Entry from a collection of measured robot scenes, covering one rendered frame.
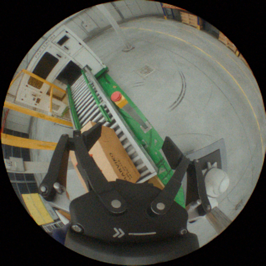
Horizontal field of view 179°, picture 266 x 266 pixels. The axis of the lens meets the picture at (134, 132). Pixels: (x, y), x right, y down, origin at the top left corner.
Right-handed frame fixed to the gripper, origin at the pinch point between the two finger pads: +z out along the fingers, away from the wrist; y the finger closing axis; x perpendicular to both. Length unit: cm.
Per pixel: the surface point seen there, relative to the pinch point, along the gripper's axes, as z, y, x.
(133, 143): 68, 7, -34
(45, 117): 67, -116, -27
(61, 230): -22, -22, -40
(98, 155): 37, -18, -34
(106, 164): 33, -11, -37
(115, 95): 42.9, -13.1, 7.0
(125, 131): 76, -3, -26
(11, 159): -10, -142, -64
